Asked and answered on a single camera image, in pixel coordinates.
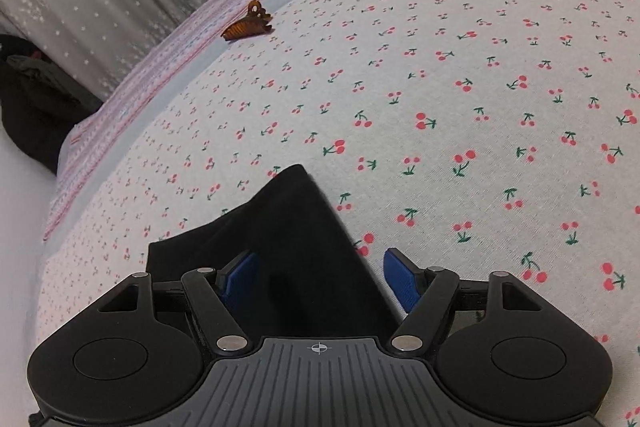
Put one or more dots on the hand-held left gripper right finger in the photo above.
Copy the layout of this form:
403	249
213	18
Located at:
400	279

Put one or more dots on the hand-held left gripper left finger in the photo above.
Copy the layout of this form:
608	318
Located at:
241	277

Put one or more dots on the black pants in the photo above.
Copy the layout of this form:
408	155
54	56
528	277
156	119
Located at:
300	257

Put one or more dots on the cherry print bedsheet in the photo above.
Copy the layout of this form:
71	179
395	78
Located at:
450	107

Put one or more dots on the brown hair claw clip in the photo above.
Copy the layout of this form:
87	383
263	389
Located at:
245	28

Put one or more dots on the dark clothes pile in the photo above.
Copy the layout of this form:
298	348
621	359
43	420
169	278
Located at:
35	107

